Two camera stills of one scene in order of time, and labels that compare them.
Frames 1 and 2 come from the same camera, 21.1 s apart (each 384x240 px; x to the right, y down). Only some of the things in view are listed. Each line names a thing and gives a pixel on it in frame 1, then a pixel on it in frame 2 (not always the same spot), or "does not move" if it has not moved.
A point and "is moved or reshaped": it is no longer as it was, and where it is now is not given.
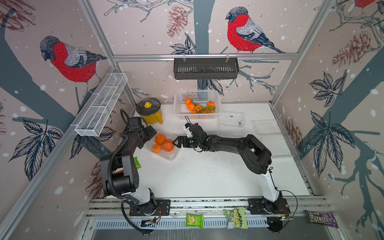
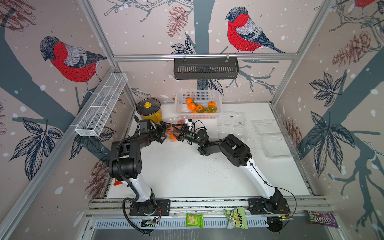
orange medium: x=160 y=138 is moved or reshaped
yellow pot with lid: x=149 y=109 does not move
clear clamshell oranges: x=162 y=145 → x=171 y=133
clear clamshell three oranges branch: x=231 y=124 does not move
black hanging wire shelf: x=203 y=68 does not move
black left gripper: x=151 y=132 → x=162 y=130
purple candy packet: x=321 y=218 does not move
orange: x=210 y=106 does not move
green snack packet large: x=237 y=218 does not move
